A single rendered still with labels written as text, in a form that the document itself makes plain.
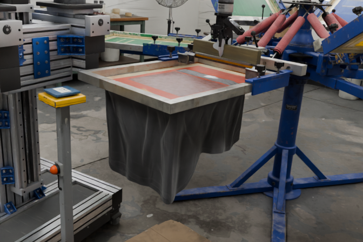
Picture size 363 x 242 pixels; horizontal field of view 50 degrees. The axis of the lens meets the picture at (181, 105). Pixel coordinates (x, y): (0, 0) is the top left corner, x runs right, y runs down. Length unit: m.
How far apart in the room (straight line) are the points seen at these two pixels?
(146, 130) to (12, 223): 0.90
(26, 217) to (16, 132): 0.46
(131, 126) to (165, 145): 0.21
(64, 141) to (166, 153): 0.40
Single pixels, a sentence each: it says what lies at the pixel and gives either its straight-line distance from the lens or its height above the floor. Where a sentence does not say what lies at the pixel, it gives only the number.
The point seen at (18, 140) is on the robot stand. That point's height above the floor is 0.62.
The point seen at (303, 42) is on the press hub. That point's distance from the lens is 2.54.
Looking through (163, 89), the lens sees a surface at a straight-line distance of 1.60.
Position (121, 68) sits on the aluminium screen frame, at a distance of 1.84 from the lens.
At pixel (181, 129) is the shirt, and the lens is 1.50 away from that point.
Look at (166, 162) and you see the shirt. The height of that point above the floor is 0.70.
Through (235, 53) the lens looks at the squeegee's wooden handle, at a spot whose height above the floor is 1.07.
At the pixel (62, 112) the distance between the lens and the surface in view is 1.53.
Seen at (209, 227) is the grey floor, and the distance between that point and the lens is 2.42.
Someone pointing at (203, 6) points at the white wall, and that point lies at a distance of 7.43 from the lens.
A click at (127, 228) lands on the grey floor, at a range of 2.38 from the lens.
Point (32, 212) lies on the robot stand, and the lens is 2.21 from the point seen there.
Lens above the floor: 1.38
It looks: 18 degrees down
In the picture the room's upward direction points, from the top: 3 degrees clockwise
